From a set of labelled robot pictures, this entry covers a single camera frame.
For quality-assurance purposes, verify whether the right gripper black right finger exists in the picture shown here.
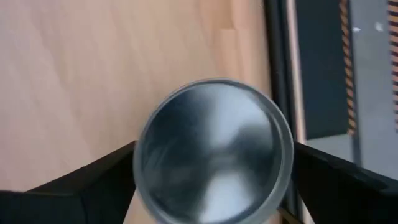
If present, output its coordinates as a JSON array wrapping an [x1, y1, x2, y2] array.
[[292, 142, 398, 224]]

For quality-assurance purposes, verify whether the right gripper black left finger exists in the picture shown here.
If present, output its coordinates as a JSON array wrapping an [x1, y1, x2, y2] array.
[[0, 140, 137, 224]]

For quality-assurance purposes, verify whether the green and red food can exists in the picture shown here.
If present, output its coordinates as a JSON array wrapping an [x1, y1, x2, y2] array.
[[132, 77, 295, 224]]

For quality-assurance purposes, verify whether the dark grey floor mat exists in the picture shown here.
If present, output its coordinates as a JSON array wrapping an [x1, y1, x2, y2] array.
[[295, 0, 351, 140]]

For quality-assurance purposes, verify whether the orange black striped tape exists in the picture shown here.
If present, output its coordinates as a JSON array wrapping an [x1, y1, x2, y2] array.
[[387, 0, 398, 131], [338, 0, 358, 135]]

